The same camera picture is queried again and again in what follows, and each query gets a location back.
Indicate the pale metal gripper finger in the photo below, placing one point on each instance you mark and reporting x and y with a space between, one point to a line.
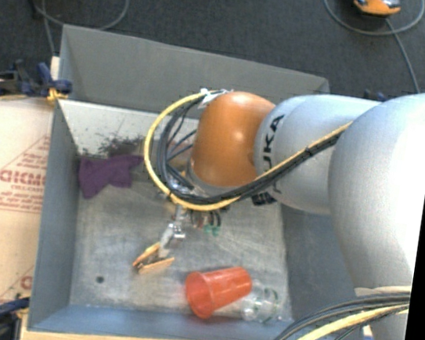
180 233
165 244

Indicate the pale wooden clothespin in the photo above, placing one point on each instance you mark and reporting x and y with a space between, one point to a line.
155 264

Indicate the grey metal bin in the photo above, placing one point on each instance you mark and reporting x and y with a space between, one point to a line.
117 222

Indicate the orange plastic cup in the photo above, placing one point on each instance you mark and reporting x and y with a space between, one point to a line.
218 289

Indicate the purple cloth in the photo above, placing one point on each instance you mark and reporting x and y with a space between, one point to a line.
104 177

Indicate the clear glass jar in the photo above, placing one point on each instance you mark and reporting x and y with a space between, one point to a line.
261 305

